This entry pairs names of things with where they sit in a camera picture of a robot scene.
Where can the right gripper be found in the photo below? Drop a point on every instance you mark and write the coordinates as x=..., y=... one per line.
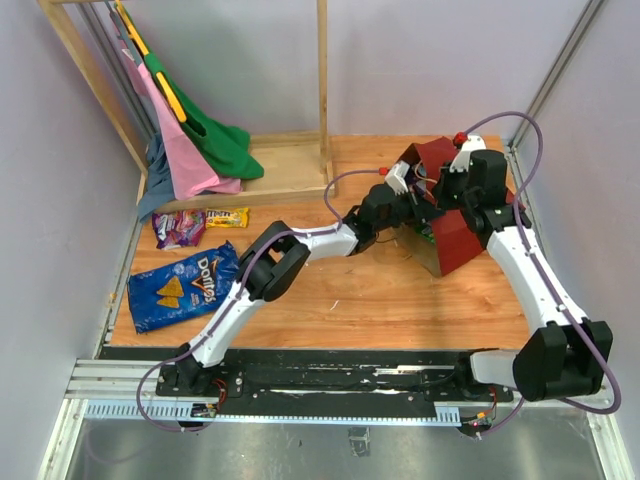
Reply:
x=444, y=178

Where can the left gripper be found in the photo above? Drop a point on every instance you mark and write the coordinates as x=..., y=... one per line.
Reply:
x=422, y=210

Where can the red brown paper bag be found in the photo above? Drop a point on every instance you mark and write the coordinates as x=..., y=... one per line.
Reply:
x=461, y=234

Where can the blue chips bag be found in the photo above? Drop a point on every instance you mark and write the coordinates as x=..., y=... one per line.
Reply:
x=183, y=290

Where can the green yellow candy bag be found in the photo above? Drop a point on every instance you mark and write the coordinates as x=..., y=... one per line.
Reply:
x=426, y=233

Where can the purple berries candy bag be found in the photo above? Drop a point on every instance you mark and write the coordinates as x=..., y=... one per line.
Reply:
x=420, y=181

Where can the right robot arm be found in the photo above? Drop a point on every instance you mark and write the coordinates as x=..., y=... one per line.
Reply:
x=566, y=353

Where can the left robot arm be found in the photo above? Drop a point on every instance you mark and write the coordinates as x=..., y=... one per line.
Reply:
x=268, y=268

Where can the wooden clothes rack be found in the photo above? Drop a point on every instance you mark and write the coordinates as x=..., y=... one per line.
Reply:
x=296, y=164

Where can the green cloth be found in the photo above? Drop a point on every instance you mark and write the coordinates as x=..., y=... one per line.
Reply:
x=225, y=148

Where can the pink cloth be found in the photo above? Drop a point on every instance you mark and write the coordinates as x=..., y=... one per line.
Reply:
x=190, y=173

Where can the blue grey cloth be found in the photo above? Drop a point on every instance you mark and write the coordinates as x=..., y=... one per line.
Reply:
x=159, y=190

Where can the yellow hanger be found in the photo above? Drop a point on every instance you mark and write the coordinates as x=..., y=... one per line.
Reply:
x=159, y=77

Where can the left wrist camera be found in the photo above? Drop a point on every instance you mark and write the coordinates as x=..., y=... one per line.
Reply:
x=395, y=178

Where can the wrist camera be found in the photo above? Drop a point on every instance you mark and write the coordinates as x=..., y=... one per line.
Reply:
x=395, y=178
x=461, y=161

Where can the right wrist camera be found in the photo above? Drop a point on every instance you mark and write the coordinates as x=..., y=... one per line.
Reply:
x=461, y=161

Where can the right aluminium frame post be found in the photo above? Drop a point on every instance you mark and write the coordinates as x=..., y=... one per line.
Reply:
x=562, y=61

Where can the aluminium frame post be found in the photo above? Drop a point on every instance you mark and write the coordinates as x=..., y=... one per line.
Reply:
x=562, y=61
x=102, y=34

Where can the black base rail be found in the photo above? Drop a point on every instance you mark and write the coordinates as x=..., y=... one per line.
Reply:
x=363, y=375

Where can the front aluminium rail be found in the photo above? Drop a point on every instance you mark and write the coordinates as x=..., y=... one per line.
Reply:
x=106, y=379

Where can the left aluminium frame post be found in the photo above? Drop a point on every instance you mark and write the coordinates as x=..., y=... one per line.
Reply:
x=102, y=34

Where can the grey slotted cable duct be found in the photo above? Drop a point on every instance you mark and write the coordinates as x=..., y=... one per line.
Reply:
x=399, y=411

